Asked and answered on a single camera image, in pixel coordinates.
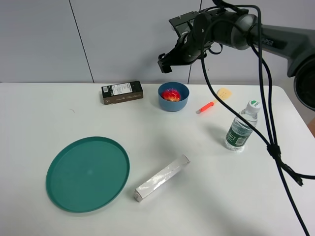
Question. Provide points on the clear water bottle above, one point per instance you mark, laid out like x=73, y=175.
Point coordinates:
x=239, y=132

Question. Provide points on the blue bowl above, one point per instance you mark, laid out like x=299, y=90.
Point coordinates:
x=173, y=106

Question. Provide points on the teal round plate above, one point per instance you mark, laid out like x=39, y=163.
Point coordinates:
x=87, y=174

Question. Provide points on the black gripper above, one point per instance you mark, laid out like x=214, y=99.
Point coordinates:
x=193, y=42

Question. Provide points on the red yellow toy fruit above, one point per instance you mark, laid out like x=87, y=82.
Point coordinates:
x=171, y=95

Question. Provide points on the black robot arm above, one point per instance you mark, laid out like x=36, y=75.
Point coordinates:
x=240, y=30

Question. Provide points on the white long box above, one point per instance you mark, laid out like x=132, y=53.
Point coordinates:
x=157, y=180

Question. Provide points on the dark brown cardboard box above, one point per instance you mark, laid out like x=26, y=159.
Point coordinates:
x=124, y=92

